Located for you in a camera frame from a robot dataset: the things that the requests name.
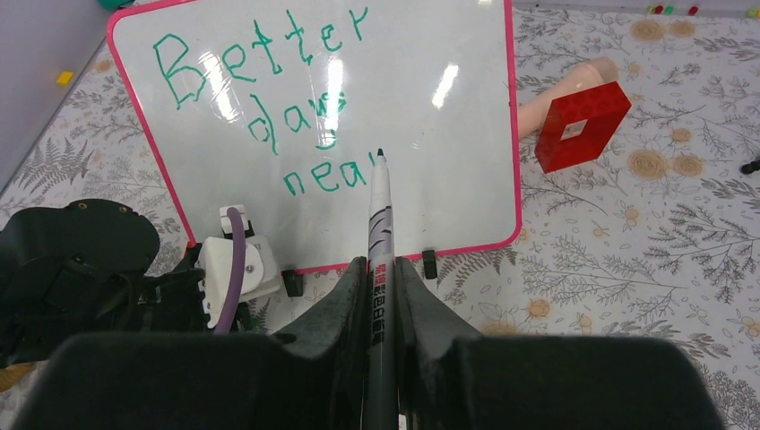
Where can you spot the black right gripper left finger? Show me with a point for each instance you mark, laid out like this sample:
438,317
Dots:
307,375

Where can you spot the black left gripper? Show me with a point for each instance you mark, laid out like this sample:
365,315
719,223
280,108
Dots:
172,302

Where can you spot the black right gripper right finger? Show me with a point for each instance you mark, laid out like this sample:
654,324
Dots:
452,376

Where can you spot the green capped marker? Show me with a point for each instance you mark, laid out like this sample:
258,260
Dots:
380,405

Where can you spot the pink framed whiteboard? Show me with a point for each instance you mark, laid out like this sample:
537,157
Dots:
281,106

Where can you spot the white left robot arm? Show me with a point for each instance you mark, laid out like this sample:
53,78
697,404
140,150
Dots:
83,268

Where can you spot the yellow small cube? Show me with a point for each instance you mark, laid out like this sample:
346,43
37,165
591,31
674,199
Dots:
64,79

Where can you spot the red hollow block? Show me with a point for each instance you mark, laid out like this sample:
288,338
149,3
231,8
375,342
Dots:
579,126

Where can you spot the small black peg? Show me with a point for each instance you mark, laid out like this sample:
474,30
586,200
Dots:
750,167

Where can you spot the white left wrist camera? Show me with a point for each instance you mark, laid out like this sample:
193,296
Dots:
239,260

